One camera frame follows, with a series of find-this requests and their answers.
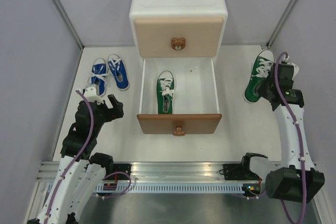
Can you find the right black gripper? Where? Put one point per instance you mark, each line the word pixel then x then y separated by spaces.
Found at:
pixel 260 91

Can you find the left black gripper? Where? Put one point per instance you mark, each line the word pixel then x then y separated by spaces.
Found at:
pixel 112 113

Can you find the green sneaker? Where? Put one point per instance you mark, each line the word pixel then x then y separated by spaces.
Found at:
pixel 260 70
pixel 165 88

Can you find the bear knob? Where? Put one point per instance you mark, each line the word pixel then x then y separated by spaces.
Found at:
pixel 178 43
pixel 178 132

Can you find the brown drawer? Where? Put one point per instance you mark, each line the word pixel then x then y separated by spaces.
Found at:
pixel 195 102

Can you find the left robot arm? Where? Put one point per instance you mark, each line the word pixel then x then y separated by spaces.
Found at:
pixel 67 199

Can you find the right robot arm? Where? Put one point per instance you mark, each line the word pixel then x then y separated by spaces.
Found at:
pixel 296 179

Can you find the left blue sneaker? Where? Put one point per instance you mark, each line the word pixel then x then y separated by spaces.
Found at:
pixel 99 76

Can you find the blue sneaker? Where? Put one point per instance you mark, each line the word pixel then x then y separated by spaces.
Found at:
pixel 119 72
pixel 99 76

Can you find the right blue sneaker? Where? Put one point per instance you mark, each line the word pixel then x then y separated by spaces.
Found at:
pixel 119 72

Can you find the beige upper drawer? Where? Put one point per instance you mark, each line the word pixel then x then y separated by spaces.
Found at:
pixel 202 35

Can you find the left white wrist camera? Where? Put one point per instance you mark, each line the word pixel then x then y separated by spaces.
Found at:
pixel 90 93

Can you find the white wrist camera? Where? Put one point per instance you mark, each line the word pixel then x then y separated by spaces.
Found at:
pixel 90 93
pixel 285 60

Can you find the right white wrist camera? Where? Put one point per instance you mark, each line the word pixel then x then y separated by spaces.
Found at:
pixel 285 60

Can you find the aluminium mounting rail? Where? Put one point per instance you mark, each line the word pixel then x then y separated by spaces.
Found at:
pixel 156 172

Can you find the white slotted cable duct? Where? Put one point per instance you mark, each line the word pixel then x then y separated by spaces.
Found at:
pixel 186 188

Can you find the right aluminium frame post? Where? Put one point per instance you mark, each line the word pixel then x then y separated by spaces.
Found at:
pixel 285 15

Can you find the aluminium frame post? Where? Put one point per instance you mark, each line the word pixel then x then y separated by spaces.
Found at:
pixel 60 9
pixel 285 15

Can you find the left aluminium frame post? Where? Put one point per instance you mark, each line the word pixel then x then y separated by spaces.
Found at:
pixel 60 9

